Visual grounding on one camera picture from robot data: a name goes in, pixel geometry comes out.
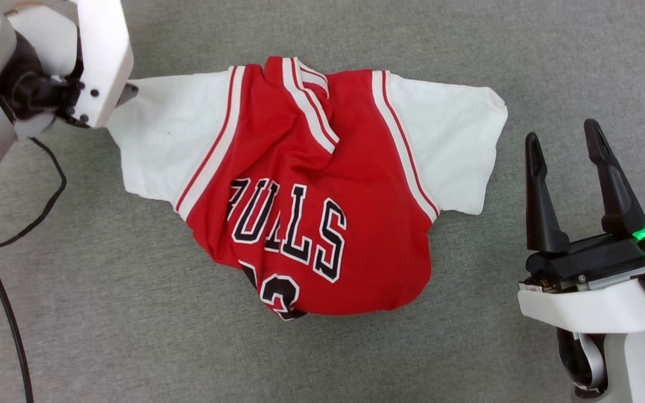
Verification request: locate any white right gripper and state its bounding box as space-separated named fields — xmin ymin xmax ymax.
xmin=518 ymin=119 xmax=645 ymax=334

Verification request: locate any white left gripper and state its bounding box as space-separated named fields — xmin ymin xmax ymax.
xmin=76 ymin=0 xmax=138 ymax=128

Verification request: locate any red white Bulls jersey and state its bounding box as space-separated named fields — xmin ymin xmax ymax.
xmin=107 ymin=55 xmax=509 ymax=321

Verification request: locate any grey fabric sofa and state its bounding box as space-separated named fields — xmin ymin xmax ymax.
xmin=0 ymin=0 xmax=645 ymax=403

